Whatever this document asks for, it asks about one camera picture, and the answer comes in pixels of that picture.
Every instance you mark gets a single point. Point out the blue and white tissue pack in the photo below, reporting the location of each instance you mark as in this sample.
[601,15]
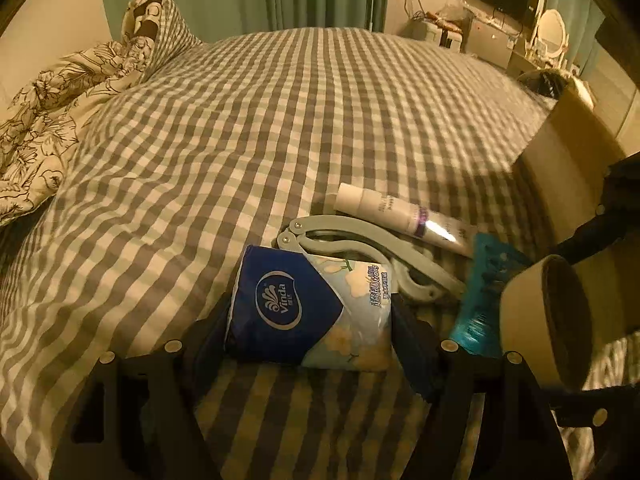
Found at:
[305,310]

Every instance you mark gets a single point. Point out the grey checkered bed sheet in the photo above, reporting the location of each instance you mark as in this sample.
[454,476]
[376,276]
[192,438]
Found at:
[280,125]

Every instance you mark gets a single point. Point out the white cosmetic tube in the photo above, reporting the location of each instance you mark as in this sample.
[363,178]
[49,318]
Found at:
[380,205]

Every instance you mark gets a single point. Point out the beige cylindrical cup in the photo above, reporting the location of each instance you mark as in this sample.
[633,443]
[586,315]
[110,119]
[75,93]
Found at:
[530,310]

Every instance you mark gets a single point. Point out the teal plastic packet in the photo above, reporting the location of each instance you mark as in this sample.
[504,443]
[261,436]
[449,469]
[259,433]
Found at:
[482,280]

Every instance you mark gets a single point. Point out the cardboard box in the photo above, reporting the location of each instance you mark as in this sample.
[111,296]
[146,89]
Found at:
[570,150]

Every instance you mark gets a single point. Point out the grey folding hanger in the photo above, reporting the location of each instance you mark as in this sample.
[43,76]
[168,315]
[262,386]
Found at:
[350,240]

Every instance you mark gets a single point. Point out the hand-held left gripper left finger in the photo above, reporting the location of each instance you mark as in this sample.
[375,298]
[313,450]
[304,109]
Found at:
[212,337]

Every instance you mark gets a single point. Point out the white desk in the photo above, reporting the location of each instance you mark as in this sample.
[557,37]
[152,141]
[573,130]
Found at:
[487,40]

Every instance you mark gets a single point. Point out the round white mirror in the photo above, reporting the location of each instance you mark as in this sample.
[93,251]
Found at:
[550,30]

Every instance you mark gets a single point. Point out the dark round bag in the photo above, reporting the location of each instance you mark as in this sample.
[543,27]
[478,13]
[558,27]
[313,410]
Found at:
[542,82]

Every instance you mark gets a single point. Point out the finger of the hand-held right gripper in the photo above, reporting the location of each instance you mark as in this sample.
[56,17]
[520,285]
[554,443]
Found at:
[612,210]
[597,410]

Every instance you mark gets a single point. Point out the checkered pillow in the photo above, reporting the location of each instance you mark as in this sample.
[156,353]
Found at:
[167,30]

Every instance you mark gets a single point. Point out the floral quilt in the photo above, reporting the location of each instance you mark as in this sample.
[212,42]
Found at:
[55,105]

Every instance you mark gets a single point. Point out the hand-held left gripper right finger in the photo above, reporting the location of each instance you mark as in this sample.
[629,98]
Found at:
[411,332]

